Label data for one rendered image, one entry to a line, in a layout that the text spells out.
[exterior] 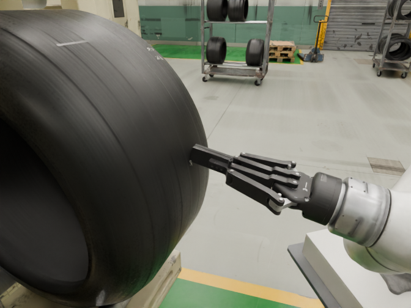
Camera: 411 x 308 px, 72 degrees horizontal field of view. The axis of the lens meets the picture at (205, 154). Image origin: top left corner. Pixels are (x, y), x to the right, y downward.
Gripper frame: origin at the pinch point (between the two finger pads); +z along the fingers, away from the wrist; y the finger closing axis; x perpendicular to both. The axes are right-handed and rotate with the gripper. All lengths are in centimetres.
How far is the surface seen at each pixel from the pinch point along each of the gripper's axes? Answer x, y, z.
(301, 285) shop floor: 119, -87, -42
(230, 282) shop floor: 125, -72, -3
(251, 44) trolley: 64, -527, 127
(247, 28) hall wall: 100, -1074, 289
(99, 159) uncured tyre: -4.7, 15.9, 9.5
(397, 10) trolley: -31, -707, -112
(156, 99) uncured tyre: -8.9, 2.9, 9.6
